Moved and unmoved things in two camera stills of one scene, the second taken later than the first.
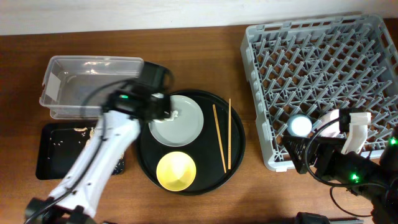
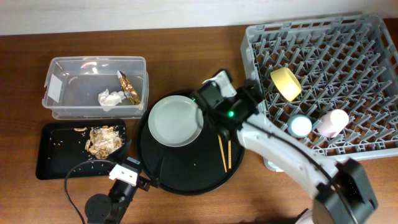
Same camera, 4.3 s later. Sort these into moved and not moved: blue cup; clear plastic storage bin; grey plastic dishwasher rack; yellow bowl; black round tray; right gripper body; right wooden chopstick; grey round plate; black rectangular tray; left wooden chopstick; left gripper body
Moved: left gripper body; yellow bowl; right gripper body
Not moved: right wooden chopstick; black round tray; clear plastic storage bin; grey round plate; blue cup; black rectangular tray; left wooden chopstick; grey plastic dishwasher rack
